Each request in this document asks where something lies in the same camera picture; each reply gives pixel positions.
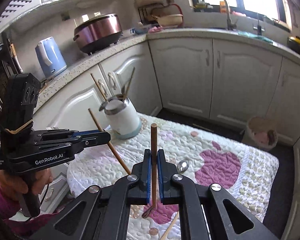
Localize small steel spoon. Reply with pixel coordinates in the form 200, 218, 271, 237
177, 159, 190, 173

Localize patterned end bamboo chopstick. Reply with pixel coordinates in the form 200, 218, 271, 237
142, 123, 158, 218

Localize bamboo chopstick pair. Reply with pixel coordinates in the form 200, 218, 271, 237
123, 67, 135, 100

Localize large steel spoon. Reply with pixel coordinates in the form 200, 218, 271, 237
99, 101, 109, 112

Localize white ceramic soup spoon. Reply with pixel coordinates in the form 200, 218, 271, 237
104, 99, 125, 115

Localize steel fork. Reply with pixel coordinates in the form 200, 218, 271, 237
121, 80, 130, 101

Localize chrome kitchen faucet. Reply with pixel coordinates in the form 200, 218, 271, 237
202, 0, 237, 30

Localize person's left hand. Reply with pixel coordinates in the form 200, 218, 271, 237
0, 168, 53, 201

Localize quilted patchwork table cover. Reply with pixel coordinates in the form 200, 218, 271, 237
66, 112, 280, 240

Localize white thermos food jar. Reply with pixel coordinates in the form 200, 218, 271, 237
103, 94, 141, 140

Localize blue electric kettle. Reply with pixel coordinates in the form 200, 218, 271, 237
35, 37, 67, 80

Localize purple rice cooker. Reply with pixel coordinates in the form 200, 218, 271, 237
73, 14, 122, 54

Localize woven waste basket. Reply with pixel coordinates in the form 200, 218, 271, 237
242, 116, 278, 152

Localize pink cloth on counter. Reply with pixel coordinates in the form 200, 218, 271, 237
148, 26, 163, 34

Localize beige ceramic bowl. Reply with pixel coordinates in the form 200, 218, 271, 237
152, 14, 183, 28

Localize teal cloth on counter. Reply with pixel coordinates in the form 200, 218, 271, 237
237, 31, 273, 44

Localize small chrome tap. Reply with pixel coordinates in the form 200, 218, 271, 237
253, 13, 265, 36

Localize black yellow lidded pot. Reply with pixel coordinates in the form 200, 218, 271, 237
287, 36, 300, 55

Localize black wire dish rack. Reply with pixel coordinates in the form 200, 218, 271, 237
137, 3, 183, 25

